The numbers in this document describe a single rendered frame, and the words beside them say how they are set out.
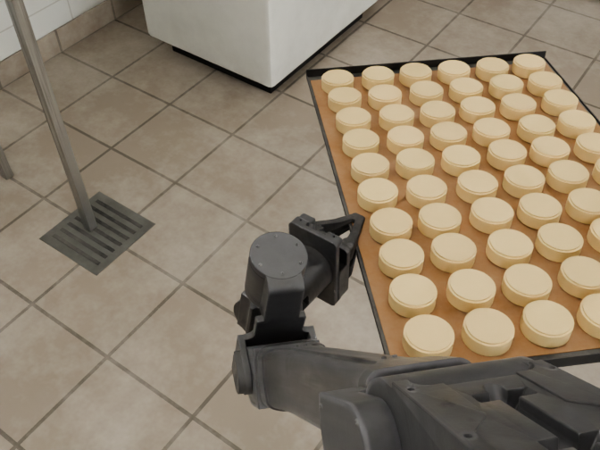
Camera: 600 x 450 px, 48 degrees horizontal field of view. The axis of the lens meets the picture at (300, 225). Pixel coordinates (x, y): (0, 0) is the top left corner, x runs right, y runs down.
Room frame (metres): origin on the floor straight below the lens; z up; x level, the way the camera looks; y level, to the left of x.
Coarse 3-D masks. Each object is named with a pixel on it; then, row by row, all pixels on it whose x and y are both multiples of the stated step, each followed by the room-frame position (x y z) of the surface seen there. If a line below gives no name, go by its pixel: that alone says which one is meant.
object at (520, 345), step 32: (320, 96) 0.85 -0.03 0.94; (448, 96) 0.84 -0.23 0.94; (416, 128) 0.76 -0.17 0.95; (512, 128) 0.75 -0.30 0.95; (480, 160) 0.68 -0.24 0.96; (576, 160) 0.68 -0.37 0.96; (352, 192) 0.61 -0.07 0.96; (448, 192) 0.61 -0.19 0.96; (544, 192) 0.61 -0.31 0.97; (416, 224) 0.55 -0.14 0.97; (512, 224) 0.55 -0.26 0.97; (576, 224) 0.55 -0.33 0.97; (480, 256) 0.49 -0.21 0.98; (384, 288) 0.44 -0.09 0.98; (384, 320) 0.40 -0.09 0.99; (448, 320) 0.40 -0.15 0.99; (512, 320) 0.40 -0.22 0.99; (576, 320) 0.40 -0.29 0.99; (512, 352) 0.36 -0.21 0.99; (544, 352) 0.36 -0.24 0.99
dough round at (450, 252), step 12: (444, 240) 0.50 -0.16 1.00; (456, 240) 0.50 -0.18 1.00; (468, 240) 0.50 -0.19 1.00; (432, 252) 0.49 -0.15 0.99; (444, 252) 0.48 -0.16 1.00; (456, 252) 0.48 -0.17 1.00; (468, 252) 0.48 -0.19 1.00; (444, 264) 0.47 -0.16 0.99; (456, 264) 0.47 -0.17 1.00; (468, 264) 0.47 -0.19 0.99
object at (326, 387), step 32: (256, 352) 0.34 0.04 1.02; (288, 352) 0.31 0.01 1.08; (320, 352) 0.27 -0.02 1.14; (352, 352) 0.25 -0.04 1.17; (256, 384) 0.32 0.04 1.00; (288, 384) 0.27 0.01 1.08; (320, 384) 0.23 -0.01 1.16; (352, 384) 0.19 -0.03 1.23; (320, 416) 0.16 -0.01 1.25; (352, 416) 0.14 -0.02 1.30; (384, 416) 0.13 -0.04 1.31; (352, 448) 0.13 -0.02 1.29; (384, 448) 0.12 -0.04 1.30
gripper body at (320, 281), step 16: (288, 224) 0.51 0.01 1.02; (304, 224) 0.50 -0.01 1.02; (304, 240) 0.49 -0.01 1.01; (320, 240) 0.48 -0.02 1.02; (336, 240) 0.48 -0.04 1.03; (320, 256) 0.48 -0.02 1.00; (336, 256) 0.47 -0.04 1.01; (304, 272) 0.45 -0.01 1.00; (320, 272) 0.46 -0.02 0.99; (336, 272) 0.47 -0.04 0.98; (304, 288) 0.44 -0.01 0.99; (320, 288) 0.45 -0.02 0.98; (336, 288) 0.46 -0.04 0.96; (304, 304) 0.43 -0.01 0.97
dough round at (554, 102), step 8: (544, 96) 0.81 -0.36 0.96; (552, 96) 0.81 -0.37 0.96; (560, 96) 0.81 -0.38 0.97; (568, 96) 0.81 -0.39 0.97; (576, 96) 0.81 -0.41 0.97; (544, 104) 0.80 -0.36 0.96; (552, 104) 0.79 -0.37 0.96; (560, 104) 0.79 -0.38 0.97; (568, 104) 0.79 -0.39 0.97; (576, 104) 0.79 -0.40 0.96; (552, 112) 0.79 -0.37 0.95; (560, 112) 0.78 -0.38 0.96
